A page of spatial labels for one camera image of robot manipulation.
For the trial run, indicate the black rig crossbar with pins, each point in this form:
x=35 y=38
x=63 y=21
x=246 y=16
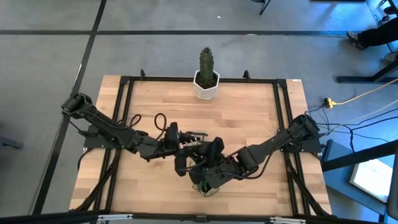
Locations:
x=46 y=217

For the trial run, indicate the black diagonal rig beam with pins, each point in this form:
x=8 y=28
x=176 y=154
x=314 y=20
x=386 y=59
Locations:
x=357 y=157

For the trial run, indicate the white faceted plant pot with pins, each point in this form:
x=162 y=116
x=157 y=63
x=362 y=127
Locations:
x=203 y=93

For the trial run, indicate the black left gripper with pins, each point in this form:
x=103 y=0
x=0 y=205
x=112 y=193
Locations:
x=186 y=151

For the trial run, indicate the black metal table frame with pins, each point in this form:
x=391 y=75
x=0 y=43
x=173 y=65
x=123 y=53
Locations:
x=155 y=78

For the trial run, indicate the beige green-trimmed gardening bag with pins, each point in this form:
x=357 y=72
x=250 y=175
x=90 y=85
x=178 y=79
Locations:
x=210 y=192

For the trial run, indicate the black desk leg frame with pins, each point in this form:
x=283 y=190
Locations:
x=354 y=79

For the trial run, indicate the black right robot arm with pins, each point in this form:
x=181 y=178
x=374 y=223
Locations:
x=273 y=143

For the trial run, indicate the person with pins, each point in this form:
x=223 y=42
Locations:
x=376 y=35

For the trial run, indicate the white flat panel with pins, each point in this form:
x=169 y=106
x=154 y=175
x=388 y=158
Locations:
x=371 y=179

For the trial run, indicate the yellow power strip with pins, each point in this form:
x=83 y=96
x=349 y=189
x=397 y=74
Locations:
x=330 y=102

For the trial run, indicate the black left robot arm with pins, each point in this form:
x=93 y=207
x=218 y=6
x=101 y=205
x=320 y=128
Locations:
x=109 y=132

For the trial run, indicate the tall green cactus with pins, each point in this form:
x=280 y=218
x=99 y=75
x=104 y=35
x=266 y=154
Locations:
x=206 y=65

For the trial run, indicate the black stand leg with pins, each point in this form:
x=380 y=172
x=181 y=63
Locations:
x=264 y=7

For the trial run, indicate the desk surface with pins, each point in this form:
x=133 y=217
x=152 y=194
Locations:
x=339 y=180

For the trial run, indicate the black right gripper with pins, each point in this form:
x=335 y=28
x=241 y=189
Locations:
x=217 y=174

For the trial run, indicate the silver aluminium bracket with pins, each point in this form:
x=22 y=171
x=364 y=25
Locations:
x=287 y=220
x=115 y=217

